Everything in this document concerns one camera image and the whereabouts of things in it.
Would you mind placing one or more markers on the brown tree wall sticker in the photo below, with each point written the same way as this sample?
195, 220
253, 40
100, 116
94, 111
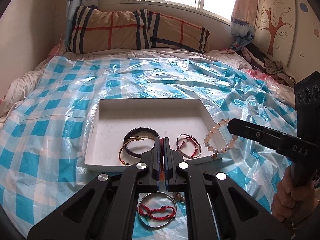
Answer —
273, 30

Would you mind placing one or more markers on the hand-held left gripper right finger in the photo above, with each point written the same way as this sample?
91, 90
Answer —
170, 165

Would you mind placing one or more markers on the dark braided bangle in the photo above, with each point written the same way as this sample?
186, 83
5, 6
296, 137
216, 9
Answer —
142, 129

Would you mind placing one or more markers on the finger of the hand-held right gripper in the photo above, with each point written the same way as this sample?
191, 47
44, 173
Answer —
250, 131

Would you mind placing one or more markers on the person's right hand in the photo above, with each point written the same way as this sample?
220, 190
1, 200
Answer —
285, 197

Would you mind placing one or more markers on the blue checkered plastic sheet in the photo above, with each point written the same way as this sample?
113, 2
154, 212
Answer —
62, 120

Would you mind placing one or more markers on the beige plaid pillow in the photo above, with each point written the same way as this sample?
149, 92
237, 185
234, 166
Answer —
180, 33
107, 30

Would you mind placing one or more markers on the white cardboard box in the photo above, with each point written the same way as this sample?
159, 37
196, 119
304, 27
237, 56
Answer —
150, 115

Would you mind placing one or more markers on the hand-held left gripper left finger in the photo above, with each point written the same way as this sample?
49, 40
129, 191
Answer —
158, 165

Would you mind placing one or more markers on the pink patterned cloth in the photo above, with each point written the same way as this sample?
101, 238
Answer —
255, 74

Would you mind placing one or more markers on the pile of dark clothes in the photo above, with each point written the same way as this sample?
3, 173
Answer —
265, 62

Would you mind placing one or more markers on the clear plastic bag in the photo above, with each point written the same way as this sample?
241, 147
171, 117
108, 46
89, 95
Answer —
280, 90

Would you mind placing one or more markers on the thin silver bangle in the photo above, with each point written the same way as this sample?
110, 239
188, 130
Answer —
138, 208

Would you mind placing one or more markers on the wide silver bangle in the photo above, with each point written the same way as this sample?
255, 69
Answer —
180, 151

